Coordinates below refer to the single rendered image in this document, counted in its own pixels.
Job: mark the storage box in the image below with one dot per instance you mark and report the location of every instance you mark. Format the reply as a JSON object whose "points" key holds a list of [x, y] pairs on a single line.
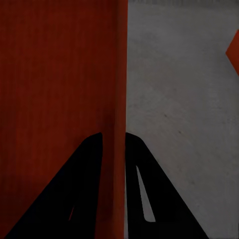
{"points": [[233, 52], [62, 79]]}

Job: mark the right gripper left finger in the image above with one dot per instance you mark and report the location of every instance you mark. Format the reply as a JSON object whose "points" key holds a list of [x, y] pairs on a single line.
{"points": [[67, 207]]}

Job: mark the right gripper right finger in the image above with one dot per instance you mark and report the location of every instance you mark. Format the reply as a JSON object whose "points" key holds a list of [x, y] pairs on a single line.
{"points": [[174, 220]]}

